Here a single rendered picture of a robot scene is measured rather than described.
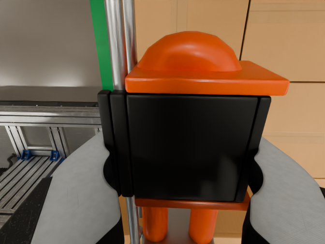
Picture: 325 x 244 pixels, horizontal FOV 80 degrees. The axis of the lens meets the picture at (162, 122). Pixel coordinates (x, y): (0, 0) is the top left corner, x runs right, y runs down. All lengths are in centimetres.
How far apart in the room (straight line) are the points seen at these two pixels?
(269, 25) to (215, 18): 15
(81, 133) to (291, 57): 107
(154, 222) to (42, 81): 136
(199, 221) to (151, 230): 4
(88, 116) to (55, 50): 45
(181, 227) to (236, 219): 29
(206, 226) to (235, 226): 30
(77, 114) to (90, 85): 25
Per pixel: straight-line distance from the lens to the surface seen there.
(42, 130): 136
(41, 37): 140
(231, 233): 46
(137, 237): 18
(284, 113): 80
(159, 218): 17
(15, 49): 151
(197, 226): 18
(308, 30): 75
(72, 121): 121
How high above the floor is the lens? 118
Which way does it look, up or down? 63 degrees down
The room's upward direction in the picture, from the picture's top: 174 degrees counter-clockwise
